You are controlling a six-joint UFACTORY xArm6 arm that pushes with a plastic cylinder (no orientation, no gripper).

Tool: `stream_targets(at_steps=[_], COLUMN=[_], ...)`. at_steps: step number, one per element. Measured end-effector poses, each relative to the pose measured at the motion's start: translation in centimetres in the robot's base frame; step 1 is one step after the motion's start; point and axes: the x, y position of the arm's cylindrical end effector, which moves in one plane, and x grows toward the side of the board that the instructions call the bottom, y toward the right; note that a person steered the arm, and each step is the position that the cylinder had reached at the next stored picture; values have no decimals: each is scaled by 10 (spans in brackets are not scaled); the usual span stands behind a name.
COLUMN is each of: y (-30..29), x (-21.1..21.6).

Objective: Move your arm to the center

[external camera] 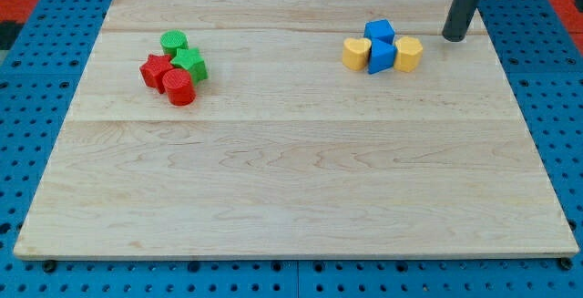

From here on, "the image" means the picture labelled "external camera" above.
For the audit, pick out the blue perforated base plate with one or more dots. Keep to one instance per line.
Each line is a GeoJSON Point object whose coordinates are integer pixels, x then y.
{"type": "Point", "coordinates": [44, 65]}

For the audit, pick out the green star block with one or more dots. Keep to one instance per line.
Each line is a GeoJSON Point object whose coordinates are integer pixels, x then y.
{"type": "Point", "coordinates": [191, 61]}

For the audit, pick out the blue cube block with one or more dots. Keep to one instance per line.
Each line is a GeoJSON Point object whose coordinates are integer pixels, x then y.
{"type": "Point", "coordinates": [381, 30]}

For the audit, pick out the red cylinder block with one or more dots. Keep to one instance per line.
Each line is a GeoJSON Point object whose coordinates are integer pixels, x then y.
{"type": "Point", "coordinates": [179, 87]}

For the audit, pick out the yellow hexagon block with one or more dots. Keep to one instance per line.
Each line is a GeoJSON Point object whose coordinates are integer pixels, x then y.
{"type": "Point", "coordinates": [409, 53]}

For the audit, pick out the yellow heart block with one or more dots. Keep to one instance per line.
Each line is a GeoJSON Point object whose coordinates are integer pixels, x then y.
{"type": "Point", "coordinates": [356, 52]}

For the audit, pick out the green cylinder block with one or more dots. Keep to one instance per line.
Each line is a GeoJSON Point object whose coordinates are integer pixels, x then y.
{"type": "Point", "coordinates": [173, 40]}

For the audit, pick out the blue triangular prism block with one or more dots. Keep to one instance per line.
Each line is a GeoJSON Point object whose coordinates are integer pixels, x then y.
{"type": "Point", "coordinates": [381, 57]}

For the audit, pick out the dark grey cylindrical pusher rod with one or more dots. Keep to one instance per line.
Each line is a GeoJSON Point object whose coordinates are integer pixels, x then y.
{"type": "Point", "coordinates": [458, 20]}

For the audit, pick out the light wooden board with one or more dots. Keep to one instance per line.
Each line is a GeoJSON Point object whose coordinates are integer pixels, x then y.
{"type": "Point", "coordinates": [285, 153]}

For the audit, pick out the red star block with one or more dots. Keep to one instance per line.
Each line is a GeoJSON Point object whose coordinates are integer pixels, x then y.
{"type": "Point", "coordinates": [154, 69]}

